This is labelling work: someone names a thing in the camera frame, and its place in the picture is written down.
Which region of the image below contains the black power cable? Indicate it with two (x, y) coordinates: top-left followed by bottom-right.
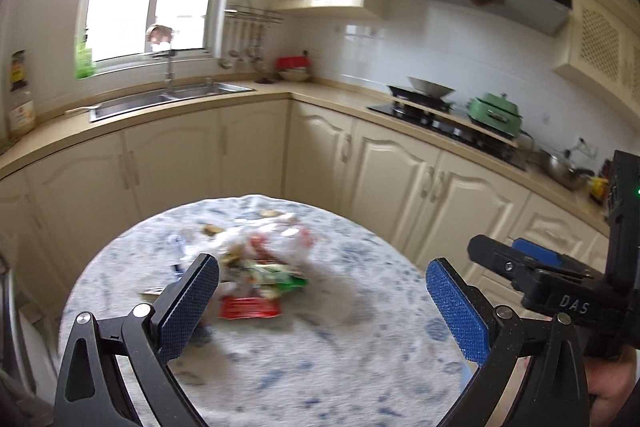
(518, 131), (545, 154)

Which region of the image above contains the green dish soap bottle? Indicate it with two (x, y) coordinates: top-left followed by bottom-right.
(75, 41), (96, 80)

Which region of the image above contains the person's right hand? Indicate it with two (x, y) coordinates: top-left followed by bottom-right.
(585, 349), (640, 408)

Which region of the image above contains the red snack wrapper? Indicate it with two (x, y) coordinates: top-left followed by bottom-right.
(219, 296), (282, 321)

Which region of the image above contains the black glass gas stove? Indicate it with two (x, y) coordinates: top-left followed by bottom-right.
(366, 99), (529, 171)

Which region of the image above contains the blue floral tablecloth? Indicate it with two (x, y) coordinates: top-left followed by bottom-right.
(59, 194), (481, 427)

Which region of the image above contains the dark bottle yellow label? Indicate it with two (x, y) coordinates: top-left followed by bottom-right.
(10, 50), (27, 90)

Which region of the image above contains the metal sink faucet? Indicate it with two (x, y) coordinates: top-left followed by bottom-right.
(146, 24), (181, 96)

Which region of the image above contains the cream drawer unit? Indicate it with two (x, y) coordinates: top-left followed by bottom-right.
(480, 193), (612, 293)

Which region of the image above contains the grey wok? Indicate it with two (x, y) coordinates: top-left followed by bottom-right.
(406, 76), (456, 100)

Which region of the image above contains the beige countertop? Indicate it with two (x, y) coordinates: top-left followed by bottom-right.
(0, 78), (612, 239)

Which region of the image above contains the red container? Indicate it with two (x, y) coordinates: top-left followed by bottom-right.
(276, 55), (311, 72)

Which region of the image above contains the stainless steel wok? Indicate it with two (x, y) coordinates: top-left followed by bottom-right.
(539, 149), (597, 191)

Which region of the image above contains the clear plastic bag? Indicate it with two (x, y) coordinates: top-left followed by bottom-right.
(220, 214), (318, 280)

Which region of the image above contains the hanging metal utensil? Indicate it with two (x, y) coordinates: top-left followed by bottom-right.
(251, 23), (267, 71)

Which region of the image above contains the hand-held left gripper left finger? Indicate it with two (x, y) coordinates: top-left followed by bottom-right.
(54, 252), (221, 427)

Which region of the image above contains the clear labelled jar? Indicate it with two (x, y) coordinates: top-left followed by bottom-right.
(7, 88), (37, 138)

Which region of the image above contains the green electric pot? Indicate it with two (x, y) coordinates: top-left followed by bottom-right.
(467, 92), (526, 130)

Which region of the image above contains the white blue wrapper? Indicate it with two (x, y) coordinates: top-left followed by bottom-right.
(169, 234), (195, 259)

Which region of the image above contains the stainless steel sink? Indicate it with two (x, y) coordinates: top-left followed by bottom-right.
(90, 82), (256, 124)

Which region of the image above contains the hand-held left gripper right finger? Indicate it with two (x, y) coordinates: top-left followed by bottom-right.
(425, 258), (598, 427)

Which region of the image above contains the green snack wrapper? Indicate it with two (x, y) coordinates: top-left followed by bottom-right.
(247, 259), (309, 297)

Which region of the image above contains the metal utensil rack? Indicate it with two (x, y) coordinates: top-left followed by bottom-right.
(223, 0), (285, 26)

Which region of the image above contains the cream base cabinet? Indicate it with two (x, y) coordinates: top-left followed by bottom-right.
(284, 99), (533, 308)
(0, 99), (292, 313)

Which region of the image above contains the grey metal frame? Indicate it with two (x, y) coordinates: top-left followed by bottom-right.
(0, 251), (58, 427)

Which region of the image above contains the hanging metal ladle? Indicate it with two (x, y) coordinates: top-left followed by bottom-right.
(219, 22), (237, 69)

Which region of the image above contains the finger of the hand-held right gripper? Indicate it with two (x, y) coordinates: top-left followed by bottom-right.
(467, 234), (538, 295)
(512, 237), (608, 282)

